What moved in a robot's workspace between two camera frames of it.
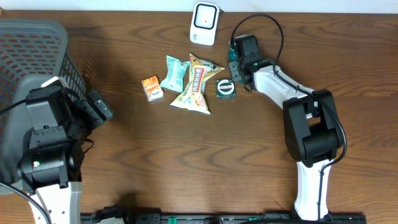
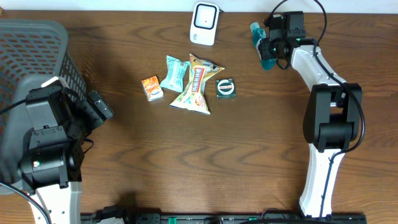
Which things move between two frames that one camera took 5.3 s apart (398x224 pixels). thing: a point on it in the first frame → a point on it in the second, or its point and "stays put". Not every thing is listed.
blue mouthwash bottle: x=232 y=55 → x=258 y=33
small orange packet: x=152 y=88 stays put
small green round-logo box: x=226 y=89 stays put
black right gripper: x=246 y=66 → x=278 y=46
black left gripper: x=86 y=109 stays put
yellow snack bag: x=194 y=96 stays put
